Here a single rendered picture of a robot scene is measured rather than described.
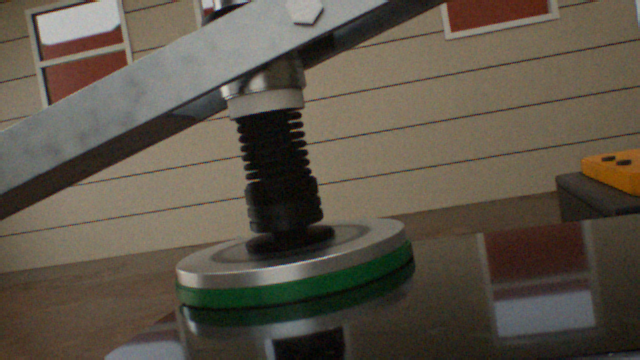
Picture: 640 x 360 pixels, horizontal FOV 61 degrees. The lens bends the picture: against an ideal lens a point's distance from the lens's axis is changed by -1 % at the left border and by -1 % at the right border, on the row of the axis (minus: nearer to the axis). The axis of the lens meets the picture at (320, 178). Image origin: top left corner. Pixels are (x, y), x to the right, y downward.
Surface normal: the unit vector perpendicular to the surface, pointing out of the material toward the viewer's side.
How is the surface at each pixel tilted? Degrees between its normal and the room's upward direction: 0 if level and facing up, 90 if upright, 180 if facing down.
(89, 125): 90
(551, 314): 0
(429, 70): 90
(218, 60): 90
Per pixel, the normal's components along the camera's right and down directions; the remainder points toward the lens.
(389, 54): -0.15, 0.08
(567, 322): -0.17, -0.98
